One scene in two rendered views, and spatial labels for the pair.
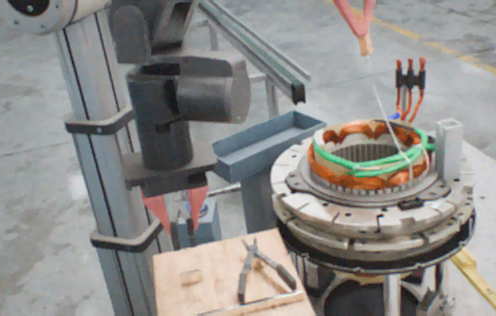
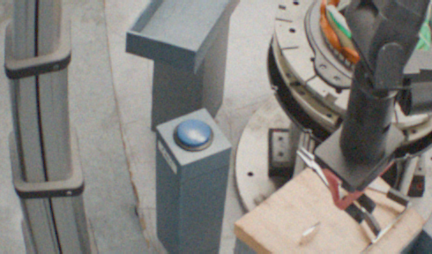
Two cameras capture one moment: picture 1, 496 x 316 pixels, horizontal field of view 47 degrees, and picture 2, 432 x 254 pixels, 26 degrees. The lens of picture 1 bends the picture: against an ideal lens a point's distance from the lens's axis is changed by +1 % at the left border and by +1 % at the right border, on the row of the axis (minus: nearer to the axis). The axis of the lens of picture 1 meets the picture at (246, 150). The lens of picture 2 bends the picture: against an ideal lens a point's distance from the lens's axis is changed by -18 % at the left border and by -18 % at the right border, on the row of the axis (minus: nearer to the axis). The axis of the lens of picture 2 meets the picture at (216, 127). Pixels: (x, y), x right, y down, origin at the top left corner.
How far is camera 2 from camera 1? 0.87 m
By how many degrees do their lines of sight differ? 38
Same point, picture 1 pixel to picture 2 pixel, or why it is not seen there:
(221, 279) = (334, 221)
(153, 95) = (391, 105)
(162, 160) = (377, 153)
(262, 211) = (199, 85)
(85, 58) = not seen: outside the picture
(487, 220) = not seen: hidden behind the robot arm
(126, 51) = (385, 78)
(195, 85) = (424, 92)
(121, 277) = (52, 223)
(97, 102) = (54, 33)
